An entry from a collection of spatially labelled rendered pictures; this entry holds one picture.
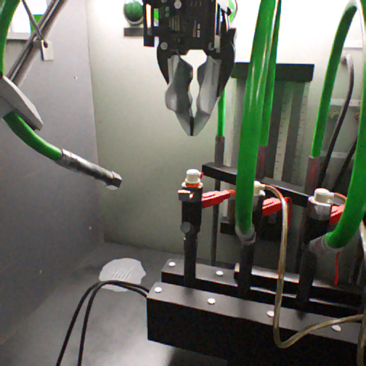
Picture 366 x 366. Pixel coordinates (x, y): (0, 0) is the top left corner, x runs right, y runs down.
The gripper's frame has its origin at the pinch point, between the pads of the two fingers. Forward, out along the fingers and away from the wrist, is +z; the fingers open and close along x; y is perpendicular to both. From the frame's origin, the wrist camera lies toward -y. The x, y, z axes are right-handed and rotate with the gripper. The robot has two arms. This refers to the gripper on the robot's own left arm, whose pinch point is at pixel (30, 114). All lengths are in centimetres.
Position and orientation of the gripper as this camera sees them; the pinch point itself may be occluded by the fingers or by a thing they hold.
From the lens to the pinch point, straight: 34.9
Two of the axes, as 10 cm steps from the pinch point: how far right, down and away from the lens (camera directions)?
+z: 6.2, 5.6, 5.4
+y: -4.8, 8.2, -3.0
